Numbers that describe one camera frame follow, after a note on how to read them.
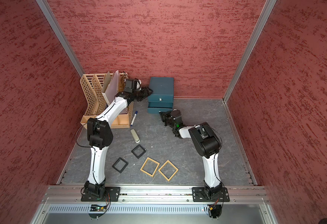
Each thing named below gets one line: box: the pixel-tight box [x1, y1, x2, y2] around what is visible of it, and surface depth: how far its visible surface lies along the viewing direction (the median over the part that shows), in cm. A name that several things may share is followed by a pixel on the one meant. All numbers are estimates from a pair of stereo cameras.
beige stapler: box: [130, 128, 141, 144], surface depth 97 cm
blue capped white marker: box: [130, 110, 138, 127], surface depth 108 cm
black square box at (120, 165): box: [112, 157, 129, 174], surface depth 86 cm
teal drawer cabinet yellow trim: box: [147, 77, 175, 114], surface depth 103 cm
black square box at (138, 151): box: [131, 144, 147, 160], surface depth 92 cm
